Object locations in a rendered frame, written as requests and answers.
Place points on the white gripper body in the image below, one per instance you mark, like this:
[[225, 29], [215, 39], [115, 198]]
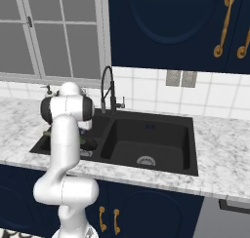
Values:
[[85, 124]]

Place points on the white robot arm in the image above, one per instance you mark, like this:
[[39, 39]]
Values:
[[65, 144]]

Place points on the dark pan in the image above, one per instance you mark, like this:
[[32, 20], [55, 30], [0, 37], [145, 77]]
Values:
[[90, 145]]

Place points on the black double sink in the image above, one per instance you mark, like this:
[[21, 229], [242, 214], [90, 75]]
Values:
[[146, 141]]

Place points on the black spring faucet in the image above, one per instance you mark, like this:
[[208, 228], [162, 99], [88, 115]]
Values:
[[104, 86]]

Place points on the soap dispenser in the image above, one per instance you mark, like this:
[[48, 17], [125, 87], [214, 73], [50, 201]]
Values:
[[49, 89]]

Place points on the grey framed window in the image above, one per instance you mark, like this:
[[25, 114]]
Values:
[[52, 33]]

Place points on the navy lower cupboard door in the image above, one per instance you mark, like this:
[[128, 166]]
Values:
[[153, 212], [19, 199]]

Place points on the navy cupboard door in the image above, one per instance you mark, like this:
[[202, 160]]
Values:
[[242, 14], [19, 199], [169, 24], [153, 212]]

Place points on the window latch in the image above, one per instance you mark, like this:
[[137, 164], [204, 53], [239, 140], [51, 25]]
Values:
[[29, 21]]

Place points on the navy upper cupboard door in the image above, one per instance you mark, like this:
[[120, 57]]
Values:
[[169, 24], [242, 14]]

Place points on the grey dishwasher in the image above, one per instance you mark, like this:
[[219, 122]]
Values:
[[224, 222]]

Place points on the grey wall outlet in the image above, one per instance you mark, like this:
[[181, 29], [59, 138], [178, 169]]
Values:
[[189, 79], [173, 78]]

